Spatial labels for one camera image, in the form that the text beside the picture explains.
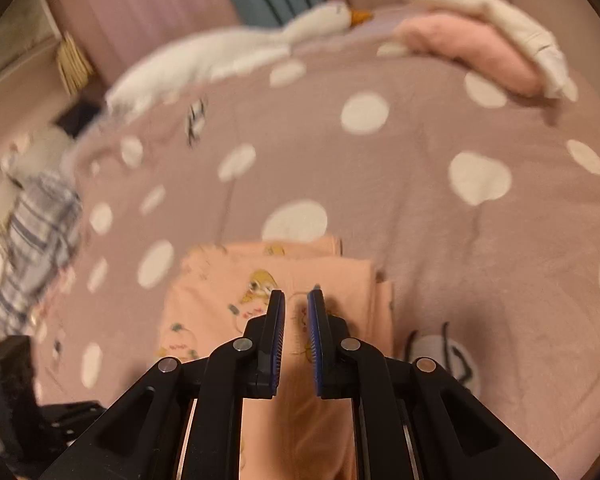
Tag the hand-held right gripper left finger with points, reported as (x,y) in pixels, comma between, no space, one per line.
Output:
(278,340)

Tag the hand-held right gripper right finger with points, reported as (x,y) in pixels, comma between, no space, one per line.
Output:
(316,340)

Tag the pink printed pajama garment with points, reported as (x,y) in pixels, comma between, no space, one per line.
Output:
(220,320)

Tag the plaid cloth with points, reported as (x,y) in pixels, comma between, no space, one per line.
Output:
(35,240)

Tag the mauve polka dot blanket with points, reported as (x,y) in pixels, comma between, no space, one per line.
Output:
(405,210)

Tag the white goose plush toy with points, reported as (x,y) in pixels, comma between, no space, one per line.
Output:
(205,65)

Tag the woven basket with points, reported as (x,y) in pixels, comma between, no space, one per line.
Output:
(75,65)

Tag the pink curtain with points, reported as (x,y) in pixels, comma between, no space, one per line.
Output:
(145,0)

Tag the pink white pillow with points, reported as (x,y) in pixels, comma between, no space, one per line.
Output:
(510,15)

